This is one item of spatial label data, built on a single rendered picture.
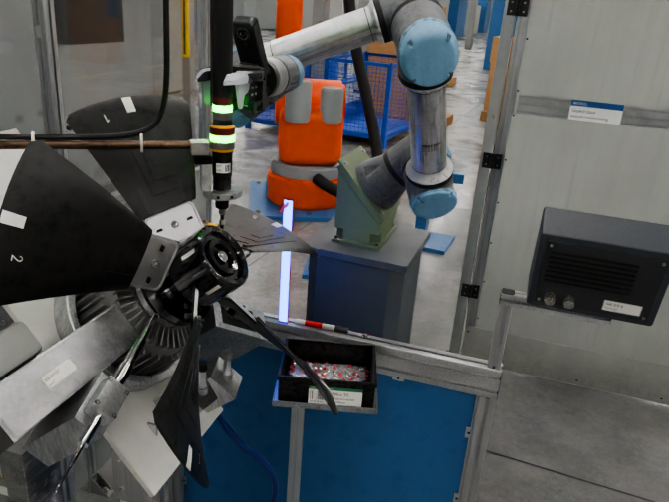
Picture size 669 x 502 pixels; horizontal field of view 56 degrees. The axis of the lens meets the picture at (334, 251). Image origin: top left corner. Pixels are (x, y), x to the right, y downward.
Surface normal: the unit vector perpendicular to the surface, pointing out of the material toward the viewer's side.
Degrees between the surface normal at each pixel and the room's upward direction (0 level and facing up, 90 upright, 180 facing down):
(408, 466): 90
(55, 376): 50
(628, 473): 0
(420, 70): 109
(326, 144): 90
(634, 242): 15
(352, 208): 90
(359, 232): 90
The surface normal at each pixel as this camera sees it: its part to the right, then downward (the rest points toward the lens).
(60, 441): -0.13, 0.55
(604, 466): 0.07, -0.92
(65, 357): 0.77, -0.46
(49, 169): 0.76, -0.05
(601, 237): -0.01, -0.81
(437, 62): 0.09, 0.66
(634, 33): -0.29, 0.34
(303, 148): 0.11, 0.38
